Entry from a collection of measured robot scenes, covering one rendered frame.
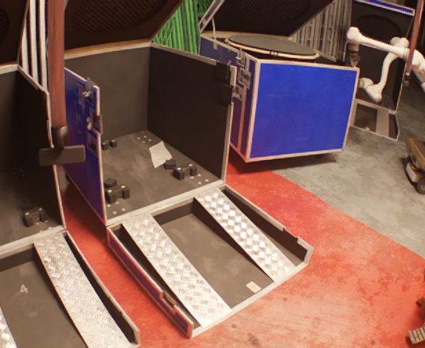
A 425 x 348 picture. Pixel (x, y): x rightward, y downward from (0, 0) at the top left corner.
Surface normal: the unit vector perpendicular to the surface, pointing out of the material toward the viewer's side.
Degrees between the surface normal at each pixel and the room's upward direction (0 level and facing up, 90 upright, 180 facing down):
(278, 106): 90
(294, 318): 0
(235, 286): 2
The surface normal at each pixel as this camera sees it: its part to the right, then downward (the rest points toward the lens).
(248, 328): 0.07, -0.87
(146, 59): 0.62, 0.43
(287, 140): 0.34, 0.49
